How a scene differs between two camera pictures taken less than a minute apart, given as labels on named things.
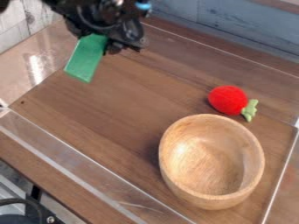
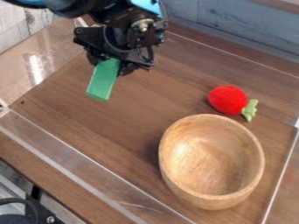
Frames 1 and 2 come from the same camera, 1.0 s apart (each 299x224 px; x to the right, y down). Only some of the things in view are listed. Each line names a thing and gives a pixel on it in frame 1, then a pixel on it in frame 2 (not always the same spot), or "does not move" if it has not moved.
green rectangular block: (86, 56) -> (105, 70)
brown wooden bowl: (211, 161) does not move
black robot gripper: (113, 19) -> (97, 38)
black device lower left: (37, 213) does not move
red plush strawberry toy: (228, 100) does not move
